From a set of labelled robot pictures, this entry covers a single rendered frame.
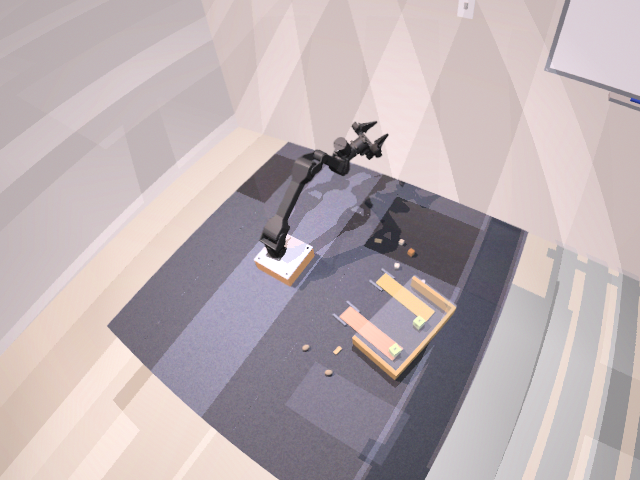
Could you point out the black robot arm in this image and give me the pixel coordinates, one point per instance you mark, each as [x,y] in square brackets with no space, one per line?
[303,171]

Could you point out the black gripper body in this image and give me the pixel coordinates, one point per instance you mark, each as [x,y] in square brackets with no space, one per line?
[360,143]

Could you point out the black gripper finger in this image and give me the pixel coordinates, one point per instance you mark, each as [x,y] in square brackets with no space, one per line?
[379,142]
[366,126]

